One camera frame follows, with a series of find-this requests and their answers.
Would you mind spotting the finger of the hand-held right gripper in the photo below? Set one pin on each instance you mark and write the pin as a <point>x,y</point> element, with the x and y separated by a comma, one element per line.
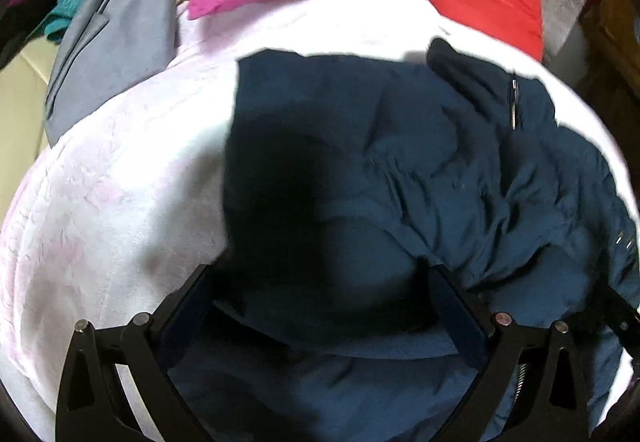
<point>624,312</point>

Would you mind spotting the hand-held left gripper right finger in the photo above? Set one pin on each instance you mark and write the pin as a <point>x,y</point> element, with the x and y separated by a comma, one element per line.
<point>461,318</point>

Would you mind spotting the white bed blanket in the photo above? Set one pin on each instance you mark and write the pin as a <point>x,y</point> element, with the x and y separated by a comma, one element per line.
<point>125,171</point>

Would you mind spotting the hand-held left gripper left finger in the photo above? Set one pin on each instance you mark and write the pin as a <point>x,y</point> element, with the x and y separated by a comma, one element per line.
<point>184,309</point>

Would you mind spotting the navy blue jacket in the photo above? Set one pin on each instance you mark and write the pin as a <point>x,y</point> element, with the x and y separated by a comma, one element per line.
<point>400,146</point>

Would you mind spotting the teal cloth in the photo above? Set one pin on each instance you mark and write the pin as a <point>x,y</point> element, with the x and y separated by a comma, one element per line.
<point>62,16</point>

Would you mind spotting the grey cloth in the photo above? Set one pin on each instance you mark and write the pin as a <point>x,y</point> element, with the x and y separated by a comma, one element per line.
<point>115,51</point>

